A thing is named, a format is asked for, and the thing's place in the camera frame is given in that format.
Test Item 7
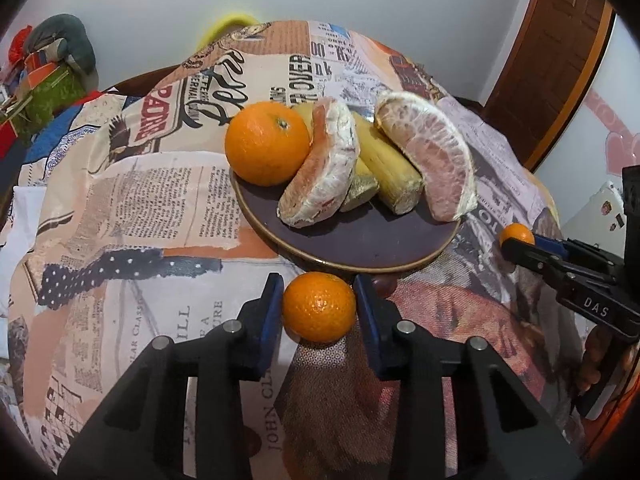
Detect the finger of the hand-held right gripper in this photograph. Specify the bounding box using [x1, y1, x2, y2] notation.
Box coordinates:
[501, 239, 577, 292]
[532, 233, 622, 274]

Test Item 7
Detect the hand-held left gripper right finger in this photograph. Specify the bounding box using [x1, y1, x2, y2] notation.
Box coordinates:
[352, 274, 583, 480]

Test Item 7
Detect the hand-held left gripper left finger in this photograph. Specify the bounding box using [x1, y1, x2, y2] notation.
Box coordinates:
[57, 272, 286, 480]

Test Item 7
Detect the tiny tangerine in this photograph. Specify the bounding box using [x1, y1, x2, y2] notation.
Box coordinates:
[499, 223, 536, 248]

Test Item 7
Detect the small tangerine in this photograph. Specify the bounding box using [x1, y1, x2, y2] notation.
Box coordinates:
[282, 271, 357, 345]

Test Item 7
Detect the dark purple plate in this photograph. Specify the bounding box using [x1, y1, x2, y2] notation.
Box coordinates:
[230, 105, 462, 272]

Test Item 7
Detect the yellow sugarcane piece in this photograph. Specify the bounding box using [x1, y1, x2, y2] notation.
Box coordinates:
[291, 102, 380, 213]
[352, 111, 425, 215]

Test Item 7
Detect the large peeled pomelo segment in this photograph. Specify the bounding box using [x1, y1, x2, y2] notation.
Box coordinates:
[373, 90, 479, 224]

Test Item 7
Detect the small peeled pomelo segment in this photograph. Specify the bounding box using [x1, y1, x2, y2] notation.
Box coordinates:
[277, 98, 360, 230]

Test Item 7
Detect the large orange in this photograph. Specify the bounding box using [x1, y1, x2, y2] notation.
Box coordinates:
[224, 101, 312, 187]

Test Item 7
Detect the person's right hand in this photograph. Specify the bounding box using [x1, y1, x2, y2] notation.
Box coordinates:
[576, 327, 609, 396]

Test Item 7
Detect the dark purple grape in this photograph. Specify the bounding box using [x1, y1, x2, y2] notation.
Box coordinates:
[372, 277, 399, 301]

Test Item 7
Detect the white object with red mark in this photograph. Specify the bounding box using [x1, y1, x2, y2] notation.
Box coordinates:
[562, 181, 627, 253]

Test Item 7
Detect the white heart print sliding door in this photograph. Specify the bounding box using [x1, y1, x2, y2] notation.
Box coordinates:
[532, 12, 640, 196]

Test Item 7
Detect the newspaper print blanket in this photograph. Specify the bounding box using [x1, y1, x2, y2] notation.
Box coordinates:
[7, 20, 591, 480]

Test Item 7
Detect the brown wooden door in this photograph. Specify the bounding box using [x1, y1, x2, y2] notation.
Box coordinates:
[481, 0, 617, 172]

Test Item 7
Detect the white cloth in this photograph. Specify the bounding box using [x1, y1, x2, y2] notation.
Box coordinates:
[0, 182, 48, 321]

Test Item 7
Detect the wooden bed footboard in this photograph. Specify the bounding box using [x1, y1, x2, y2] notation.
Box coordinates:
[99, 66, 168, 97]

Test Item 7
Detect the blue patchwork quilt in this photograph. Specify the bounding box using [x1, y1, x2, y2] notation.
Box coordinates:
[0, 87, 123, 196]

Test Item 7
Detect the yellow foam tube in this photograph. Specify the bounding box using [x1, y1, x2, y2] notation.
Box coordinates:
[196, 13, 262, 52]

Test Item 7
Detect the orange cardboard box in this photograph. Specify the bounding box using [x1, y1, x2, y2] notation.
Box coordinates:
[24, 50, 58, 87]

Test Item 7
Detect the red flower decoration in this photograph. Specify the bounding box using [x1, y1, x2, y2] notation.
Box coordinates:
[7, 25, 34, 62]

